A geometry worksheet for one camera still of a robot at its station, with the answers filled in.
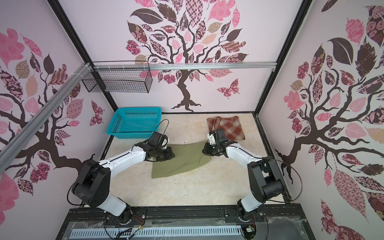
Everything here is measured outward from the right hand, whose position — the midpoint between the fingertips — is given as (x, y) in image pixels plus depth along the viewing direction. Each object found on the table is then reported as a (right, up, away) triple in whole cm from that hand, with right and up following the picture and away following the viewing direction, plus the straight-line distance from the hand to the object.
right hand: (203, 148), depth 90 cm
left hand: (-18, -5, -2) cm, 19 cm away
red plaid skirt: (+22, +14, +20) cm, 33 cm away
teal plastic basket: (-52, +17, +24) cm, 60 cm away
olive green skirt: (-10, -3, -2) cm, 11 cm away
